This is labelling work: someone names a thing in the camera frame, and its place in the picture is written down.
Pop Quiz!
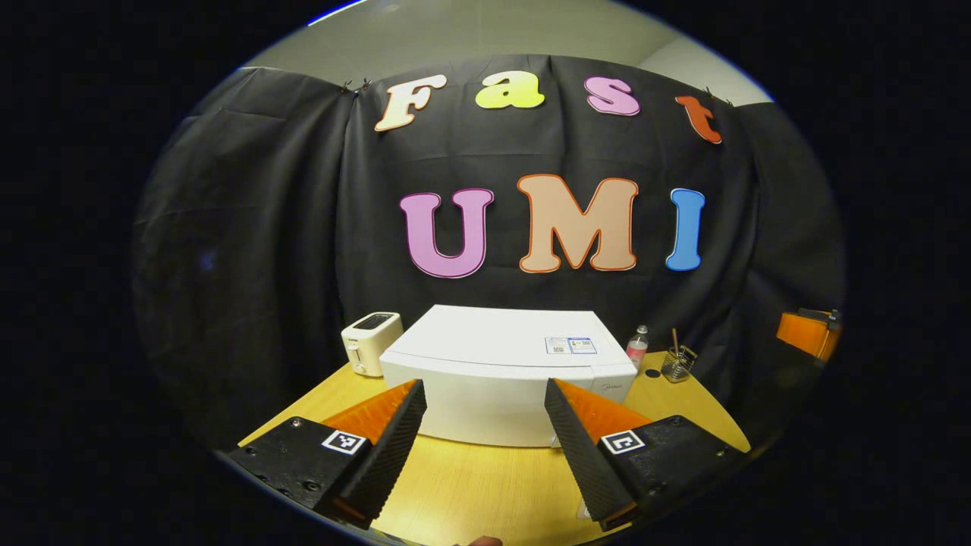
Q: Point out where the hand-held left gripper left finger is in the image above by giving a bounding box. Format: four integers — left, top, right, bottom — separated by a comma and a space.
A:
226, 378, 428, 530

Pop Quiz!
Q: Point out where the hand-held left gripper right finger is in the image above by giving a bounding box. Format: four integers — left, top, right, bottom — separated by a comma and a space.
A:
543, 378, 748, 532

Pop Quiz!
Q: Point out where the white microwave oven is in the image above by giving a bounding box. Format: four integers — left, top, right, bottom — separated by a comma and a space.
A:
379, 304, 638, 448

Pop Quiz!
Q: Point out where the white toaster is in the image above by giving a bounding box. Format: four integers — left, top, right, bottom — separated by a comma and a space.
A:
341, 312, 404, 378

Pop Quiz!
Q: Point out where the clear bottle with pink label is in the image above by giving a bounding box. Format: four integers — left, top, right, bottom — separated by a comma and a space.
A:
626, 325, 650, 372

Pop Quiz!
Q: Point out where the black backdrop cloth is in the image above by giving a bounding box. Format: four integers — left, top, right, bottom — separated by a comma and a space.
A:
130, 53, 847, 448

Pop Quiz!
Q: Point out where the wire mesh holder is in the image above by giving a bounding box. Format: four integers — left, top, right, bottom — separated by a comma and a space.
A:
661, 345, 698, 384

